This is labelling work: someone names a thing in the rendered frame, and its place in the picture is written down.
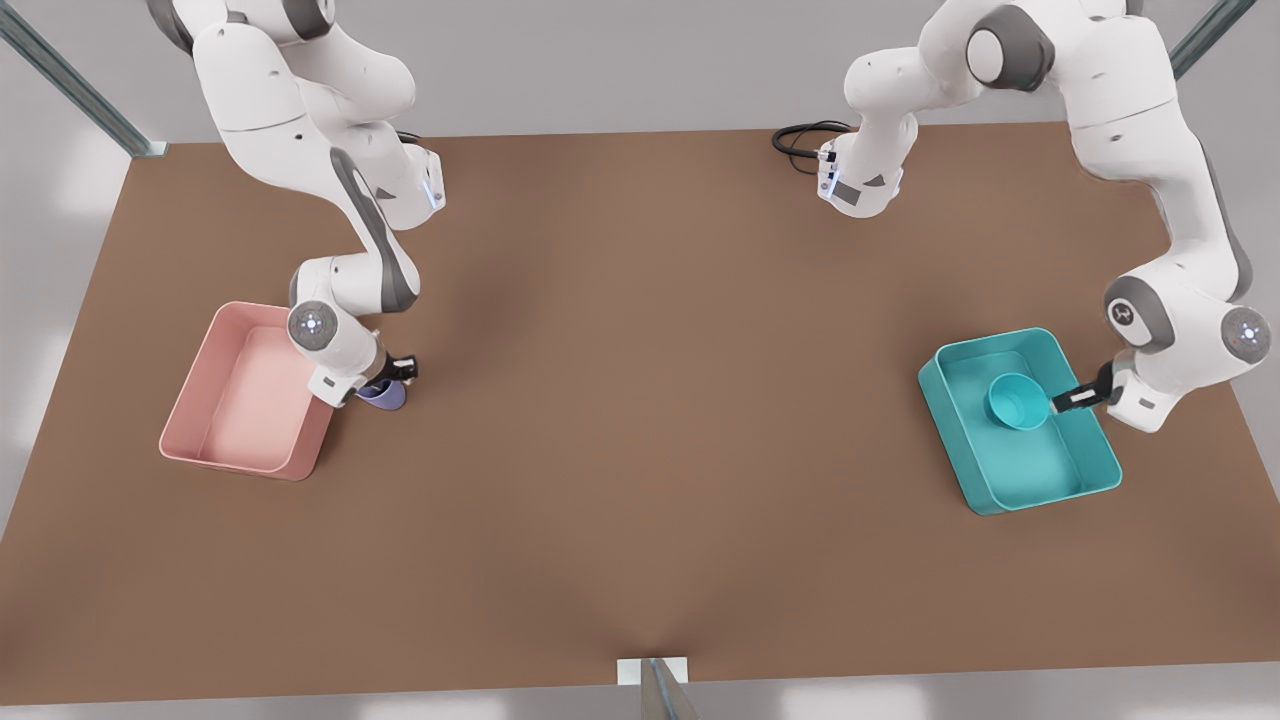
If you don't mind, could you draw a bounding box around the black cable loop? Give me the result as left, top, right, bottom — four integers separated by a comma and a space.
772, 121, 854, 178

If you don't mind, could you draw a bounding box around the pink box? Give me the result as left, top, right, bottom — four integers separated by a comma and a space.
159, 301, 336, 482

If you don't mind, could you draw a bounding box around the teal box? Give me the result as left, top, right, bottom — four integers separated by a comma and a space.
918, 327, 1123, 517

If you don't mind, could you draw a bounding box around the purple cup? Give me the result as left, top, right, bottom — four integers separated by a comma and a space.
355, 378, 409, 413

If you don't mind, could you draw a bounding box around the silver frame post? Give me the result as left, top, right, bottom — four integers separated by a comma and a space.
617, 657, 701, 720
0, 5, 168, 159
1168, 0, 1258, 81

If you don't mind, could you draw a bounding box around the teal bowl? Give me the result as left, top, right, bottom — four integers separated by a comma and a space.
987, 373, 1053, 432

